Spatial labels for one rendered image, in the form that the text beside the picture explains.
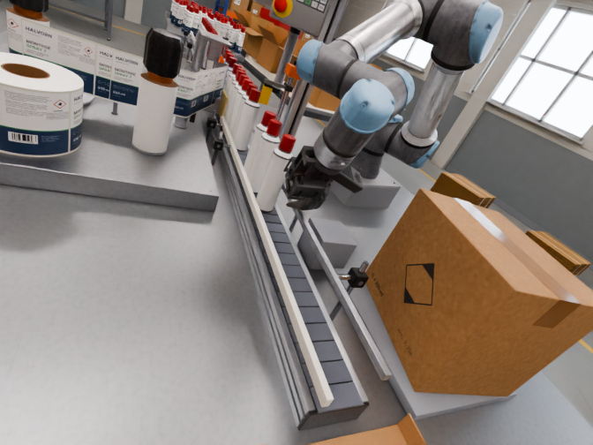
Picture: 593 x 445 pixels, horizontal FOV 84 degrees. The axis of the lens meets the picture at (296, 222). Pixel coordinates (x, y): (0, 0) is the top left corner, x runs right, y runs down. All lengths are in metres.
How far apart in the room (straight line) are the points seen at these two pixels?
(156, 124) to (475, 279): 0.79
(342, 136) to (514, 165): 5.97
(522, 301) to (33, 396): 0.67
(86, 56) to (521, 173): 6.03
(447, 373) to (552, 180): 5.68
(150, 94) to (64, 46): 0.32
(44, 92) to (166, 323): 0.51
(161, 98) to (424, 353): 0.81
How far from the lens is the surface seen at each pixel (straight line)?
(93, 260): 0.71
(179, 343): 0.60
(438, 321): 0.66
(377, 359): 0.53
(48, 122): 0.87
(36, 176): 0.87
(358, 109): 0.52
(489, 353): 0.69
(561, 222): 6.18
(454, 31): 0.94
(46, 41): 1.18
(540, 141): 6.40
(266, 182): 0.83
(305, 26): 1.12
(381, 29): 0.80
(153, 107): 0.93
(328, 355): 0.61
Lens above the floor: 1.32
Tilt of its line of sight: 30 degrees down
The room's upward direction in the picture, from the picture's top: 24 degrees clockwise
